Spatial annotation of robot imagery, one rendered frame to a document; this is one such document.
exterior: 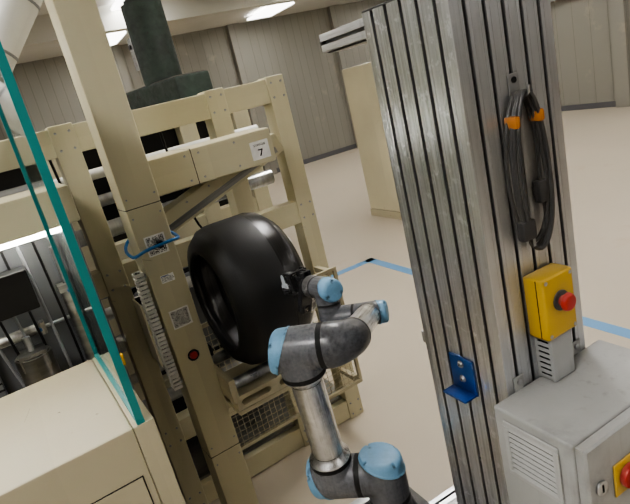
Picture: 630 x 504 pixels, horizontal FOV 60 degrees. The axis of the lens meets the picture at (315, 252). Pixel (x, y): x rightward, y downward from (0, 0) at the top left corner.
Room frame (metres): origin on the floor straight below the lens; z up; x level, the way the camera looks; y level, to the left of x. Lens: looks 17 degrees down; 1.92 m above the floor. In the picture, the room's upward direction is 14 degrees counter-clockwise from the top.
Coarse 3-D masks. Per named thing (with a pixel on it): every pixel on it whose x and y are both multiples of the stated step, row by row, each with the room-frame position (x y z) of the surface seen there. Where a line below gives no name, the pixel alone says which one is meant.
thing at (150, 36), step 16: (128, 0) 4.90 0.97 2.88; (144, 0) 4.87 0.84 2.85; (160, 0) 5.02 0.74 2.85; (128, 16) 4.89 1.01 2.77; (144, 16) 4.86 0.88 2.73; (160, 16) 4.94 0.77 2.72; (128, 32) 4.96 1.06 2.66; (144, 32) 4.86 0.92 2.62; (160, 32) 4.90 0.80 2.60; (144, 48) 4.87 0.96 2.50; (160, 48) 4.88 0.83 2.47; (144, 64) 4.89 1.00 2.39; (160, 64) 4.86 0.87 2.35; (176, 64) 4.96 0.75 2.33; (144, 80) 4.94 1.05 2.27; (160, 80) 4.86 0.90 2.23; (176, 80) 4.60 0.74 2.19; (192, 80) 4.69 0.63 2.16; (208, 80) 4.79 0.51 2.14; (128, 96) 5.17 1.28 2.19; (144, 96) 4.98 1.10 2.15; (160, 96) 4.79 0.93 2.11; (176, 96) 4.62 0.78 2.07
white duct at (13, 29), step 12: (0, 0) 2.11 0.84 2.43; (12, 0) 2.10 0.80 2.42; (24, 0) 2.12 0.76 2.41; (36, 0) 2.15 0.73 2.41; (0, 12) 2.09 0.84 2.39; (12, 12) 2.09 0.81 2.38; (24, 12) 2.12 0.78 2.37; (36, 12) 2.16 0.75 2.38; (0, 24) 2.07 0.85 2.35; (12, 24) 2.09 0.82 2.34; (24, 24) 2.12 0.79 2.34; (0, 36) 2.06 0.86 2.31; (12, 36) 2.08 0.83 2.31; (24, 36) 2.12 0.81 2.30; (12, 48) 2.08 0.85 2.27; (12, 60) 2.09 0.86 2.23
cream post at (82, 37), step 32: (64, 0) 1.91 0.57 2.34; (64, 32) 1.89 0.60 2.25; (96, 32) 1.94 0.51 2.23; (96, 64) 1.92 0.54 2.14; (96, 96) 1.91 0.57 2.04; (96, 128) 1.90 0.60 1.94; (128, 128) 1.94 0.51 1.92; (128, 160) 1.92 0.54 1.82; (128, 192) 1.91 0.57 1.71; (128, 224) 1.91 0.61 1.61; (160, 224) 1.94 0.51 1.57; (160, 256) 1.92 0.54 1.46; (160, 288) 1.90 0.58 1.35; (160, 320) 1.93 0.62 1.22; (192, 384) 1.90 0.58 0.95; (192, 416) 1.96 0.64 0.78; (224, 416) 1.94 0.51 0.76; (224, 448) 1.92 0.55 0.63; (224, 480) 1.90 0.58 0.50
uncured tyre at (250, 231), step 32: (224, 224) 2.09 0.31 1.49; (256, 224) 2.06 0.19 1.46; (192, 256) 2.15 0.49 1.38; (224, 256) 1.93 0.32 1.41; (256, 256) 1.93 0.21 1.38; (288, 256) 1.96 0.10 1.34; (224, 288) 1.91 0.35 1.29; (256, 288) 1.86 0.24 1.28; (224, 320) 2.31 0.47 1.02; (256, 320) 1.84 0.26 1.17; (288, 320) 1.90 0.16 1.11; (256, 352) 1.89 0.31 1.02
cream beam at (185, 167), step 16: (208, 144) 2.34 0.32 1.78; (224, 144) 2.37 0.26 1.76; (240, 144) 2.40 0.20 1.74; (272, 144) 2.47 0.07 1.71; (160, 160) 2.24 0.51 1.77; (176, 160) 2.26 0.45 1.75; (192, 160) 2.30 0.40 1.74; (208, 160) 2.33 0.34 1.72; (224, 160) 2.36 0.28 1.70; (240, 160) 2.39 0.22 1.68; (272, 160) 2.47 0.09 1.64; (160, 176) 2.23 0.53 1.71; (176, 176) 2.26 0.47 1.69; (192, 176) 2.29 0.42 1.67; (208, 176) 2.32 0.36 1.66; (160, 192) 2.22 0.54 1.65
